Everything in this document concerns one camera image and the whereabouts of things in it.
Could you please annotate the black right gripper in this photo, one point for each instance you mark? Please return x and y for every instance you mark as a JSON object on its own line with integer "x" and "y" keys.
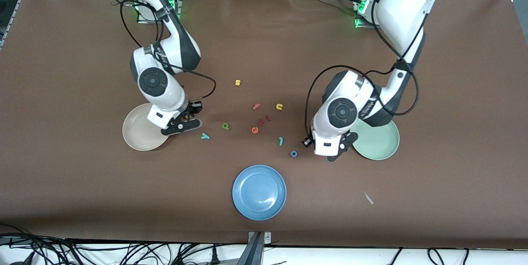
{"x": 192, "y": 109}

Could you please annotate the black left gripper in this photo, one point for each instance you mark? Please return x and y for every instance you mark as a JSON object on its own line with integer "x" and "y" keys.
{"x": 307, "y": 142}

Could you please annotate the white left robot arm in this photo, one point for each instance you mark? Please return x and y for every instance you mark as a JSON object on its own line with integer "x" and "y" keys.
{"x": 342, "y": 112}

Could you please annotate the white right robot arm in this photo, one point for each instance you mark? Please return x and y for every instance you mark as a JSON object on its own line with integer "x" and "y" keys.
{"x": 152, "y": 81}

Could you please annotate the cyan letter y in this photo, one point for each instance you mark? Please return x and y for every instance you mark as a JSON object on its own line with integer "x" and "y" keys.
{"x": 205, "y": 136}

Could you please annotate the green letter p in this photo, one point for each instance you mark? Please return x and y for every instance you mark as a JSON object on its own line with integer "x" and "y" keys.
{"x": 225, "y": 126}

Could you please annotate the maroon letter k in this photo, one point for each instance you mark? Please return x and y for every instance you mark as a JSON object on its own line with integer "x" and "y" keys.
{"x": 261, "y": 123}

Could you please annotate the beige brown plate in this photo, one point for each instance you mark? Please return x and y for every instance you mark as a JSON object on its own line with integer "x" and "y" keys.
{"x": 138, "y": 133}

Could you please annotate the pink letter f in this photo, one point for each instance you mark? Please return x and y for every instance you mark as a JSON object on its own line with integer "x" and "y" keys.
{"x": 256, "y": 106}

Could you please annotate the blue plate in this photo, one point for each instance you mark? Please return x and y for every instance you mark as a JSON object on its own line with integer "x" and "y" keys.
{"x": 259, "y": 192}

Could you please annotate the pale green plate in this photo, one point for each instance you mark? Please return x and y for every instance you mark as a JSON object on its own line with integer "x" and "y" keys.
{"x": 379, "y": 141}

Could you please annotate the white paper scrap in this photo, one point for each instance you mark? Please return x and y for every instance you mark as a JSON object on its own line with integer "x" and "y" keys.
{"x": 368, "y": 198}

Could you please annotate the black power plug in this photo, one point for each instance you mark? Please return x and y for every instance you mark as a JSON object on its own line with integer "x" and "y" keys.
{"x": 214, "y": 258}

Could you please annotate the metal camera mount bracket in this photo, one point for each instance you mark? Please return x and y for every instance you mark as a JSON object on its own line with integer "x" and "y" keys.
{"x": 255, "y": 248}

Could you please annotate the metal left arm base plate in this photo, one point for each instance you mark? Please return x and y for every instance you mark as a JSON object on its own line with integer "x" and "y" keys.
{"x": 359, "y": 24}

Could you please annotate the aluminium frame rail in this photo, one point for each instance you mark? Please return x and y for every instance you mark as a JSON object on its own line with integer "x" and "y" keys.
{"x": 12, "y": 13}

